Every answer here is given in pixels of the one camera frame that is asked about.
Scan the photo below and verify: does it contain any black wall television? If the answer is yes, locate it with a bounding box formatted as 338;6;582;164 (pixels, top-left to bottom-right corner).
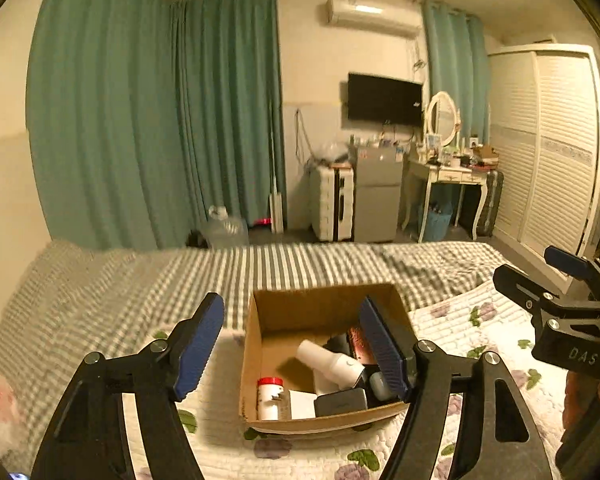
347;73;422;127

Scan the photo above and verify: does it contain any white plug charger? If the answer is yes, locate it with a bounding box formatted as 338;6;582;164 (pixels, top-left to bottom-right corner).
313;370;339;396

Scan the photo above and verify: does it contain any small grey refrigerator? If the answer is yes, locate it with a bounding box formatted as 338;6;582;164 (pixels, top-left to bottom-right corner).
353;146;403;243

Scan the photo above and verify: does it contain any white bottle red cap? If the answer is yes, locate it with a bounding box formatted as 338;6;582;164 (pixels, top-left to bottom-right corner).
257;376;285;420

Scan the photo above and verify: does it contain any teal curtain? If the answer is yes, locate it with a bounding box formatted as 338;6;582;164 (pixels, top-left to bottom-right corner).
422;0;491;142
26;0;284;250

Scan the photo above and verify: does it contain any clear water jug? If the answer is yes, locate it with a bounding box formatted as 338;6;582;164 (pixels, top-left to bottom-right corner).
200;206;249;250

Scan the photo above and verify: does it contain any red rose card box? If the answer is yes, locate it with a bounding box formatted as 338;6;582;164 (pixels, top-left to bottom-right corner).
347;326;376;365

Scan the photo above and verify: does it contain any grey checked bed sheet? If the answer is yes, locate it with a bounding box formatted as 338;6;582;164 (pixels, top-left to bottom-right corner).
0;242;504;470

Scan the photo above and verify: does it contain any white air conditioner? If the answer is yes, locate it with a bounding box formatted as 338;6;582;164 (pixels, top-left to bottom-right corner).
326;0;422;38

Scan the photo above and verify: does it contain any black power adapter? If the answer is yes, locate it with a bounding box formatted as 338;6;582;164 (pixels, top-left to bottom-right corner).
314;388;368;417

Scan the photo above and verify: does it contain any white dressing table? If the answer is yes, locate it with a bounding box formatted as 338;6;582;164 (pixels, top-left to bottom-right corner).
402;155;498;243

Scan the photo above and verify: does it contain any light blue earbuds case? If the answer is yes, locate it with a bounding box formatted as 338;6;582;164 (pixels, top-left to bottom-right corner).
368;372;396;403

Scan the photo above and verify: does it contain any brown cardboard box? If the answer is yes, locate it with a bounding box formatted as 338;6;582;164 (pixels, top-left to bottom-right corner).
238;283;412;436

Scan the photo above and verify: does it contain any white handheld device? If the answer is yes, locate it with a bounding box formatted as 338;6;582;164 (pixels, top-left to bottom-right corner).
296;339;365;391

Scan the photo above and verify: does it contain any white louvred wardrobe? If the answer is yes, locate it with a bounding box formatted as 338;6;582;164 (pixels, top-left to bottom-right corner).
489;44;600;262

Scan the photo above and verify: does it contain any teal curtain left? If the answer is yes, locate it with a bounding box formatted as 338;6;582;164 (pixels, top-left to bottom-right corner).
26;0;284;250

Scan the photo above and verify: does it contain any white suitcase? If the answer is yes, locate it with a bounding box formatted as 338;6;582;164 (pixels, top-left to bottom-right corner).
310;166;354;242

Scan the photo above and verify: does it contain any teal curtain right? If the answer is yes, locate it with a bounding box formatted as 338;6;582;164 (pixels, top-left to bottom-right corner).
422;0;491;142

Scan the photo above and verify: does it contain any white vanity mirror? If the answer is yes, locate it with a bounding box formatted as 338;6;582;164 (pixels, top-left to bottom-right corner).
424;91;462;151

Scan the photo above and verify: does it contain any blue waste basket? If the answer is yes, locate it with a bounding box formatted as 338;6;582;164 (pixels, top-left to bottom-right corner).
422;202;453;242

